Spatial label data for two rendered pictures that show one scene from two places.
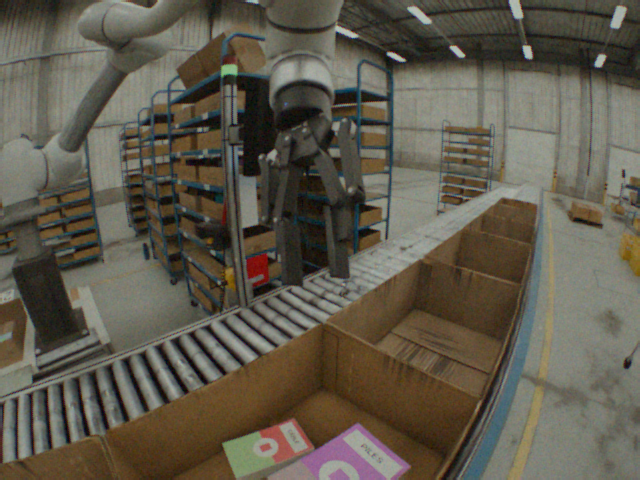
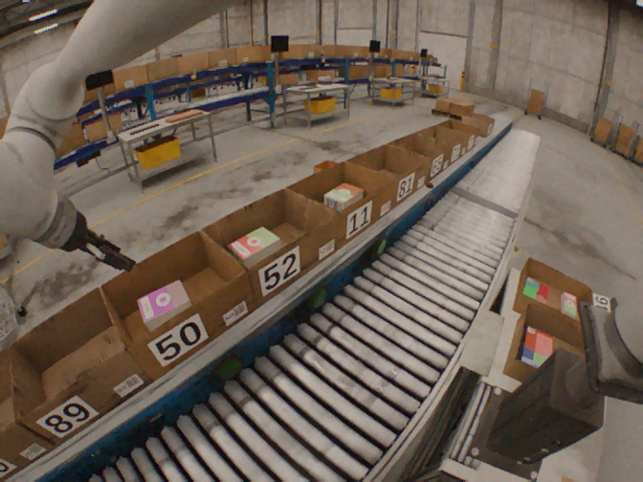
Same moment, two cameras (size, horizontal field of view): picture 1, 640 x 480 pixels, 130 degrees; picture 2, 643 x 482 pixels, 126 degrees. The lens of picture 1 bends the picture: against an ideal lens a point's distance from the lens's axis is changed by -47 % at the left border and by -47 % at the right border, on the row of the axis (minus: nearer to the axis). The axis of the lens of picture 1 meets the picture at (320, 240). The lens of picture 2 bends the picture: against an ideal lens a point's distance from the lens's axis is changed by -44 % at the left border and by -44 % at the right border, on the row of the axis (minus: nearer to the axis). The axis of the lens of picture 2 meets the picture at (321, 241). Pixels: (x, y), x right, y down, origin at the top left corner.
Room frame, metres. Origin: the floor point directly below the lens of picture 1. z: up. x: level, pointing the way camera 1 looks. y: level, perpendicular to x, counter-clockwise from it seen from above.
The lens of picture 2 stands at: (0.70, 0.45, 1.59)
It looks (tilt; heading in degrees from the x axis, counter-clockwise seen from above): 38 degrees down; 178
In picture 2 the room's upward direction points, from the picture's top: straight up
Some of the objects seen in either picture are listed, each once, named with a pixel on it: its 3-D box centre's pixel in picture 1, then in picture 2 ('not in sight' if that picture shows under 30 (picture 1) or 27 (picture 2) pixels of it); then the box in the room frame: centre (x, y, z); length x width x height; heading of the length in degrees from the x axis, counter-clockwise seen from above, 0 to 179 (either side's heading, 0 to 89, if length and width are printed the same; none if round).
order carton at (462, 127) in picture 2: not in sight; (456, 135); (-1.53, 1.67, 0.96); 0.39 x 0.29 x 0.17; 136
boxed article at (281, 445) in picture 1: (268, 451); not in sight; (0.23, 0.08, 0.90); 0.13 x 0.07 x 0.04; 120
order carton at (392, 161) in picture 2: not in sight; (388, 173); (-0.68, 0.85, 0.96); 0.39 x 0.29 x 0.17; 136
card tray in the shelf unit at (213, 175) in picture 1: (234, 172); not in sight; (1.65, 0.51, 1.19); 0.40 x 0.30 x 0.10; 46
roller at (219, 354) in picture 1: (234, 370); (248, 466); (0.58, 0.25, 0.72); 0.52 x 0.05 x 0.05; 46
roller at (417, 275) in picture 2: not in sight; (428, 281); (-0.12, 0.93, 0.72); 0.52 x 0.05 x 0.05; 46
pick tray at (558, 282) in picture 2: not in sight; (556, 298); (0.12, 1.49, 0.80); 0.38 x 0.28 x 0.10; 49
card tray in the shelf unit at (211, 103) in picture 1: (231, 106); not in sight; (1.64, 0.51, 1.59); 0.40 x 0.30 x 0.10; 46
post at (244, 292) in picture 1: (233, 215); not in sight; (0.93, 0.30, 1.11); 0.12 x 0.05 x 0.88; 136
